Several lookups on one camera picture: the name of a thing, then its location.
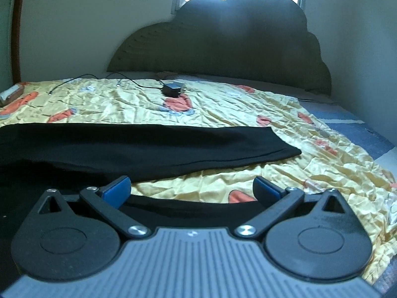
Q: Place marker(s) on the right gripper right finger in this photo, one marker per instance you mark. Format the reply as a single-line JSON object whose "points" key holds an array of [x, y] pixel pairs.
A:
{"points": [[279, 204]]}

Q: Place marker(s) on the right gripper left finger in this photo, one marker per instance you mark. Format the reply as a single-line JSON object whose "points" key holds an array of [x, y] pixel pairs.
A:
{"points": [[107, 200]]}

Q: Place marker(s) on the black pants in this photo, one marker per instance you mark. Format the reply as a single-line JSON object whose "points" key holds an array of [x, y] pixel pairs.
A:
{"points": [[69, 157]]}

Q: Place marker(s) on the yellow floral bed sheet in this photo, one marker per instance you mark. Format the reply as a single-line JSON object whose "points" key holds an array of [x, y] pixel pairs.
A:
{"points": [[328, 158]]}

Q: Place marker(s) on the blue striped mattress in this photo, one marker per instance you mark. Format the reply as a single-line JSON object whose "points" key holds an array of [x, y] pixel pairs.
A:
{"points": [[344, 122]]}

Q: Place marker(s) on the black power adapter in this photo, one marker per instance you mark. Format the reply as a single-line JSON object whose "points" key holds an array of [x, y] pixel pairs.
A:
{"points": [[173, 89]]}

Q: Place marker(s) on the small box on bed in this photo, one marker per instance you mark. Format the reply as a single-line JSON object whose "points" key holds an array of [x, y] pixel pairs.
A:
{"points": [[11, 94]]}

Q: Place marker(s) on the dark cloud-shaped headboard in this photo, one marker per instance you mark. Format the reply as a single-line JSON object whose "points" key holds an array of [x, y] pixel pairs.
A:
{"points": [[260, 40]]}

